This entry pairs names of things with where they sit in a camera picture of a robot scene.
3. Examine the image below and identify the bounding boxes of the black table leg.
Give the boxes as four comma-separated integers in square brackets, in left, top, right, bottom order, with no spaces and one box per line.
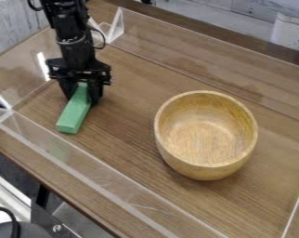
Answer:
[35,185,50,208]

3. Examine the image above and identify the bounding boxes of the grey metal base plate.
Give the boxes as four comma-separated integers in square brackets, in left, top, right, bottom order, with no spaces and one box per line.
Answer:
[30,203,81,238]

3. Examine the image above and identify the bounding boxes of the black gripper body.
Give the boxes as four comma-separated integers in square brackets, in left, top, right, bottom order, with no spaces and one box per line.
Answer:
[45,36,111,86]

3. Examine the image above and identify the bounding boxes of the clear acrylic barrier walls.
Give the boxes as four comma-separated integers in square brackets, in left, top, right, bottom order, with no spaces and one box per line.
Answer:
[0,2,299,238]

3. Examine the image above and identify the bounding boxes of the black cable loop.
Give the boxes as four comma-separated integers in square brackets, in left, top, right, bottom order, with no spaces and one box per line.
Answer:
[0,205,21,238]

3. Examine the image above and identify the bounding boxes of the brown wooden bowl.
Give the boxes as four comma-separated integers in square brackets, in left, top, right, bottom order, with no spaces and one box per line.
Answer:
[153,90,258,180]

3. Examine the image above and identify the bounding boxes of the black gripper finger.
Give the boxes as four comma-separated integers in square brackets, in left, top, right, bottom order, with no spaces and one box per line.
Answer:
[58,79,78,99]
[86,81,102,106]

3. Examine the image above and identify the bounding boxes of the green rectangular block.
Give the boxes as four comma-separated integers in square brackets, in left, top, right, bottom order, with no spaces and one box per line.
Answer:
[55,83,90,134]

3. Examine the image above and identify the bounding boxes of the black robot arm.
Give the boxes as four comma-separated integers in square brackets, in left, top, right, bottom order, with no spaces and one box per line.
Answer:
[26,0,111,106]

